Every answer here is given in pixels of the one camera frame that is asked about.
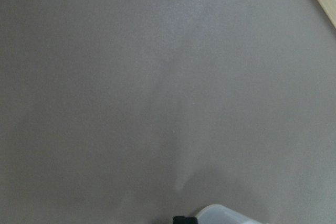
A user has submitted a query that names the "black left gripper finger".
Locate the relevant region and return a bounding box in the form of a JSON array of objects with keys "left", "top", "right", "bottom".
[{"left": 173, "top": 216, "right": 197, "bottom": 224}]

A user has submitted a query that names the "clear plastic egg box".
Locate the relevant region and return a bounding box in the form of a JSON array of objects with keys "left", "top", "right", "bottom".
[{"left": 196, "top": 204, "right": 261, "bottom": 224}]

